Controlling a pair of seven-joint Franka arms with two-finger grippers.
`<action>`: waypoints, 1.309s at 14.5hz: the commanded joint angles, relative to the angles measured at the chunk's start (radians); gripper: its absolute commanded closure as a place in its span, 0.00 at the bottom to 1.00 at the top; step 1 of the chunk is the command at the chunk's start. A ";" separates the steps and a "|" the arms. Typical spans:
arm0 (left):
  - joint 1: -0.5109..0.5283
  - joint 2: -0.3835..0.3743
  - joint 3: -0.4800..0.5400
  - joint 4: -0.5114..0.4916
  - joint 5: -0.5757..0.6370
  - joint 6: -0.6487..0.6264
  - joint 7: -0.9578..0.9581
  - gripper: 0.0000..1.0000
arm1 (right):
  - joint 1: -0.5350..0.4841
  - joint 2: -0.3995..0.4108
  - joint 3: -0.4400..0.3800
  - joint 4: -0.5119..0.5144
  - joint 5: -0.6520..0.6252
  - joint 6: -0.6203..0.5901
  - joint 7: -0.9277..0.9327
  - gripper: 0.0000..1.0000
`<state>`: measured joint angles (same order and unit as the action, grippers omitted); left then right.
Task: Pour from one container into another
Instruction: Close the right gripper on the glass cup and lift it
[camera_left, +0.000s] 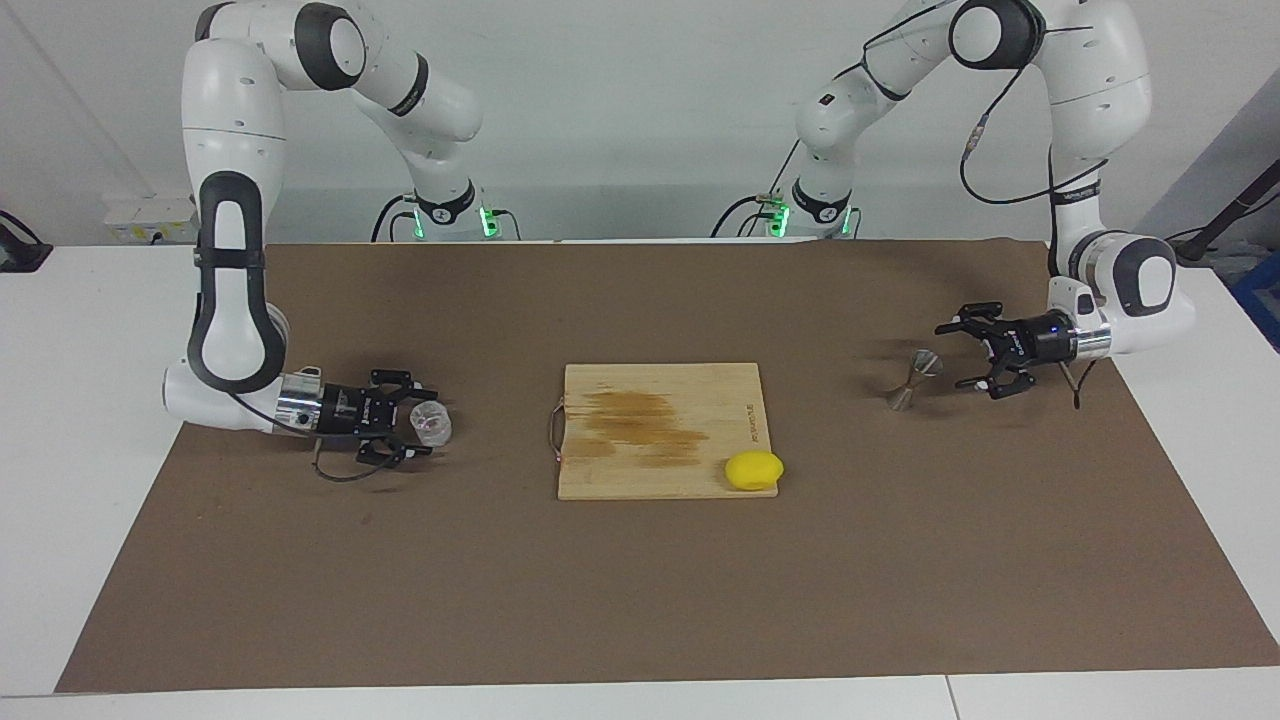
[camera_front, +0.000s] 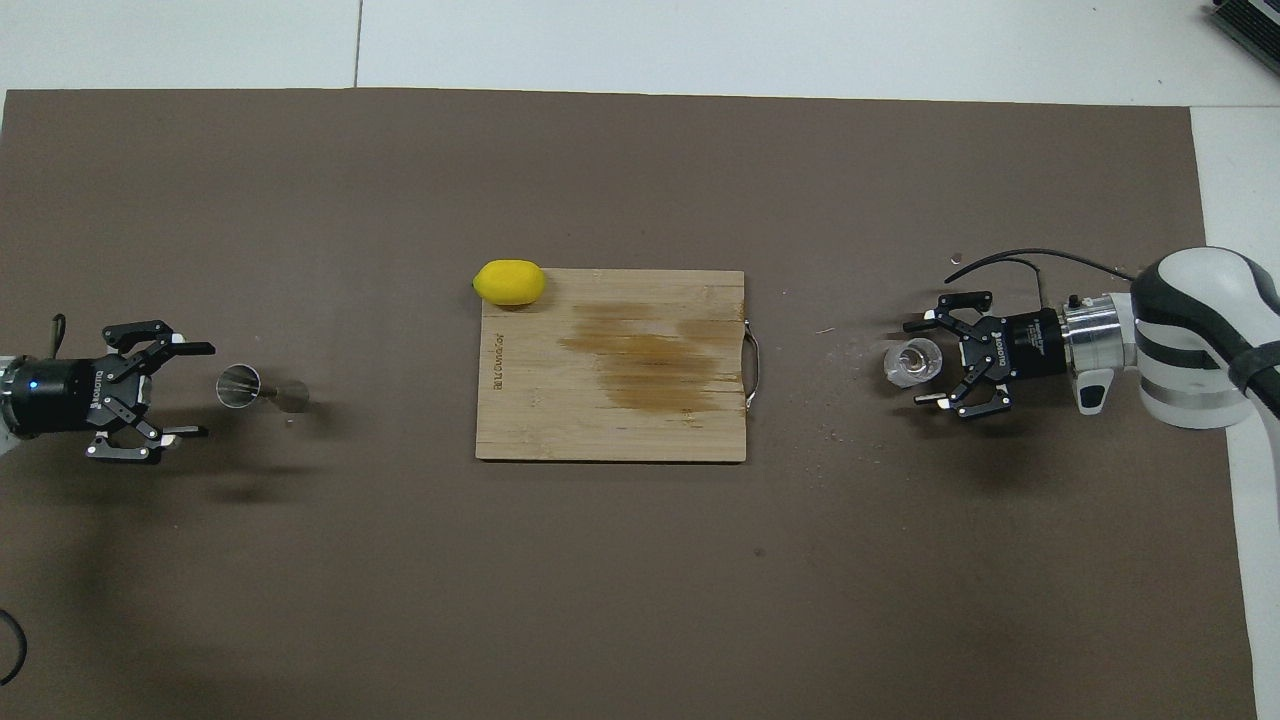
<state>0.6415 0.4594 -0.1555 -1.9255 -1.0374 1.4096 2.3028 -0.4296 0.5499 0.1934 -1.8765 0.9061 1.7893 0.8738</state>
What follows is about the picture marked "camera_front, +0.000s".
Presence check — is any wooden cutting board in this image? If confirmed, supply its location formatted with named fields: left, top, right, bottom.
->
left=475, top=268, right=761, bottom=463

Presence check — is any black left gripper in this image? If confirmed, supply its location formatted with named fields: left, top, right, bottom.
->
left=5, top=320, right=216, bottom=463

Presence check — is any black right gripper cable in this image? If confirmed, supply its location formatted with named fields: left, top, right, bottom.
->
left=945, top=248, right=1141, bottom=311

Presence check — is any steel double jigger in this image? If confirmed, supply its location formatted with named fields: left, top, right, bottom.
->
left=216, top=363, right=311, bottom=414

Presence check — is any yellow lemon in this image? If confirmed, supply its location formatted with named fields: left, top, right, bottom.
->
left=472, top=259, right=547, bottom=306

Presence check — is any grey ribbed device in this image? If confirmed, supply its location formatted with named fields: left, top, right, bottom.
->
left=1205, top=0, right=1280, bottom=76

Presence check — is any brown table mat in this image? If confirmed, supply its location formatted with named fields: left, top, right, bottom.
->
left=0, top=88, right=1259, bottom=720

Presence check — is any clear plastic cup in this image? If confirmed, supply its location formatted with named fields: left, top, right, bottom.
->
left=883, top=337, right=944, bottom=389

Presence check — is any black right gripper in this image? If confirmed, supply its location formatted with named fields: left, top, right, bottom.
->
left=903, top=291, right=1069, bottom=421

